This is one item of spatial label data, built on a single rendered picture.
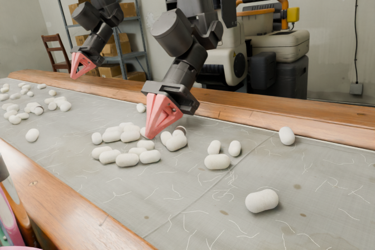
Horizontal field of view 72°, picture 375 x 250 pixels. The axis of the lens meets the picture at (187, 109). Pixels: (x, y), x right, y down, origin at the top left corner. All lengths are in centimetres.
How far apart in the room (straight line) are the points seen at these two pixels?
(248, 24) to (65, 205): 118
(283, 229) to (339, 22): 215
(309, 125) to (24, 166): 46
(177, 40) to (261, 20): 89
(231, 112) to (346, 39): 191
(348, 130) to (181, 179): 27
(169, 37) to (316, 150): 30
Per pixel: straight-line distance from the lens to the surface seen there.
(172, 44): 47
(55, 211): 34
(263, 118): 50
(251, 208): 30
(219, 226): 30
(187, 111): 47
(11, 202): 31
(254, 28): 134
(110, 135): 51
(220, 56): 105
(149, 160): 41
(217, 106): 55
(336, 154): 43
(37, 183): 41
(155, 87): 48
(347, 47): 238
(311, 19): 240
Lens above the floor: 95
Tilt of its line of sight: 20 degrees down
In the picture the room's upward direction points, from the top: 7 degrees counter-clockwise
